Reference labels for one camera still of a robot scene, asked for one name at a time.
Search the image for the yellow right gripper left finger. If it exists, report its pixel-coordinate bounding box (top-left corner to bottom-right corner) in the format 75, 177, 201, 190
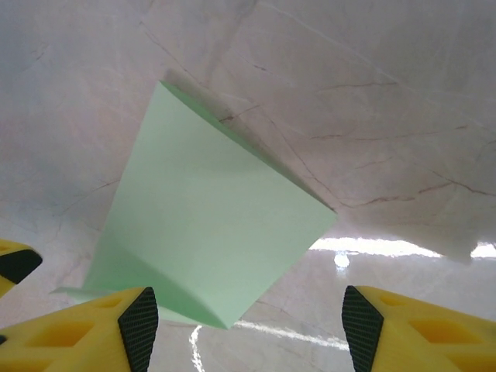
0, 285, 160, 372

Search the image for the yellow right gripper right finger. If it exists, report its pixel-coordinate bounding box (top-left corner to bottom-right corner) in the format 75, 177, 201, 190
342, 284, 496, 372

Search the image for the light green paper sheet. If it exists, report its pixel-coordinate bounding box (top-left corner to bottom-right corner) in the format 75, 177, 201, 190
49, 79, 338, 331

